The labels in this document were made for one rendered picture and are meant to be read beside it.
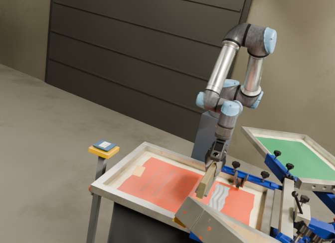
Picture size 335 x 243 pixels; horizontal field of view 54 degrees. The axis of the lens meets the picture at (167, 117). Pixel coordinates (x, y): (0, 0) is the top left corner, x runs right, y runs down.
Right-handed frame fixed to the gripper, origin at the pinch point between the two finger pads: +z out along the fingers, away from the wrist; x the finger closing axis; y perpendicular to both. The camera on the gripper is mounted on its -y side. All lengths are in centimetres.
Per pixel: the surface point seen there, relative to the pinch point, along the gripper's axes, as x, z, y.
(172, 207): 10.7, 13.6, -18.0
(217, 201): -6.6, 13.0, -0.8
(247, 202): -20.2, 13.7, 9.3
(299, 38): -24, -56, 266
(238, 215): -17.7, 13.6, -4.1
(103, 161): 62, 22, 10
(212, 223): -13, -46, -101
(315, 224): -49.6, 5.0, -2.0
